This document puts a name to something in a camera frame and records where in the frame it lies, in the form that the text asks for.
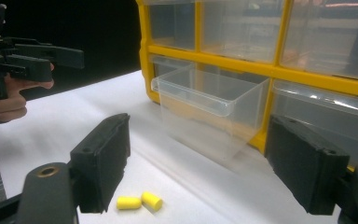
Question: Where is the yellow drawer cabinet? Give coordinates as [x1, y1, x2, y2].
[135, 0, 358, 173]

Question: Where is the small clear plastic drawer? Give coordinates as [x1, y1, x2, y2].
[148, 1, 197, 51]

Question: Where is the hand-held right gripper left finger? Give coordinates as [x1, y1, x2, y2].
[69, 112, 131, 215]

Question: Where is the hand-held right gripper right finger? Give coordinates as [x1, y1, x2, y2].
[265, 114, 351, 216]

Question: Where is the yellow foam earplug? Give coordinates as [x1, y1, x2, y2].
[140, 190, 164, 213]
[116, 195, 143, 211]

